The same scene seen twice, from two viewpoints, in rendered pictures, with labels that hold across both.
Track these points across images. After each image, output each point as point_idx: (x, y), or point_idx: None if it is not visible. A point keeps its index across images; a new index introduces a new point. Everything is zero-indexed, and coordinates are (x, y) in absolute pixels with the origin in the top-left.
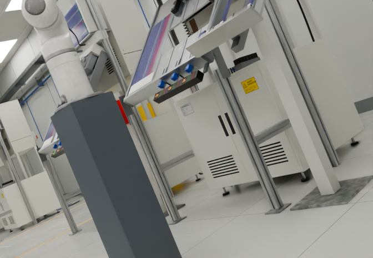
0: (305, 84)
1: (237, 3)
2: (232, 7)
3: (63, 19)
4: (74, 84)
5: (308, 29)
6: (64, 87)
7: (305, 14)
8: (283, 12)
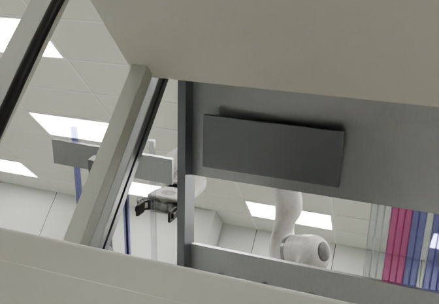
0: None
1: (279, 74)
2: (311, 73)
3: (296, 254)
4: None
5: (9, 118)
6: None
7: (24, 92)
8: (95, 157)
